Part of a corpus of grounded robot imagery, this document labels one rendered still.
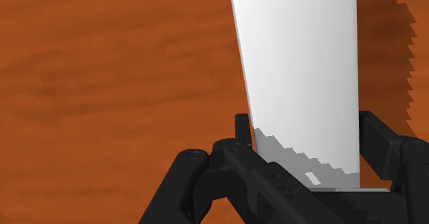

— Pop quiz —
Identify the white tapered object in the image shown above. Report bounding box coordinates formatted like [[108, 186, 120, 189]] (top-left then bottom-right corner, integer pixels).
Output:
[[228, 0, 362, 189]]

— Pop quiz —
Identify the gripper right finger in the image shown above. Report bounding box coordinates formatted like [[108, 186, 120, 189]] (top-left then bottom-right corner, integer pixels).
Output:
[[358, 110, 429, 224]]

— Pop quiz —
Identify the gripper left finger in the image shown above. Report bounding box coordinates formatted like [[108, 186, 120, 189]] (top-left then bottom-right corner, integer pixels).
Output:
[[138, 113, 346, 224]]

